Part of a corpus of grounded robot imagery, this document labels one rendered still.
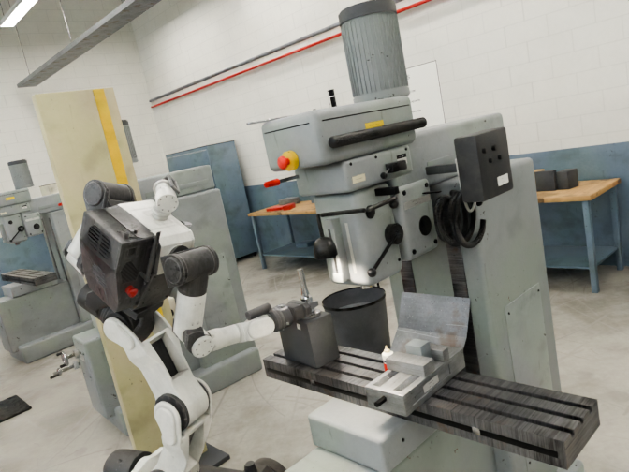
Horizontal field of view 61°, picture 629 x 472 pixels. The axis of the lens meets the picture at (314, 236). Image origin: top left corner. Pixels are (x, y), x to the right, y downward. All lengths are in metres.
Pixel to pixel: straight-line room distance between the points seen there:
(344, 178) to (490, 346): 0.90
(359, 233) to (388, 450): 0.68
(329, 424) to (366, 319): 1.95
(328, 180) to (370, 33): 0.53
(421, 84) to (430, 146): 4.71
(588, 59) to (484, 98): 1.09
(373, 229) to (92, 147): 1.89
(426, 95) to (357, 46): 4.76
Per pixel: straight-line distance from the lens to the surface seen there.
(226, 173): 9.10
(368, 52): 1.90
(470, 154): 1.75
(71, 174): 3.14
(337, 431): 1.90
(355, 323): 3.79
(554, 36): 5.95
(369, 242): 1.72
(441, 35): 6.53
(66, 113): 3.18
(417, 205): 1.89
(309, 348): 2.09
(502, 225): 2.15
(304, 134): 1.59
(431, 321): 2.18
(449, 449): 2.11
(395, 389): 1.71
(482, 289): 2.07
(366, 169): 1.69
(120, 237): 1.68
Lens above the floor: 1.82
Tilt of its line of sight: 10 degrees down
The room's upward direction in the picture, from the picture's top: 12 degrees counter-clockwise
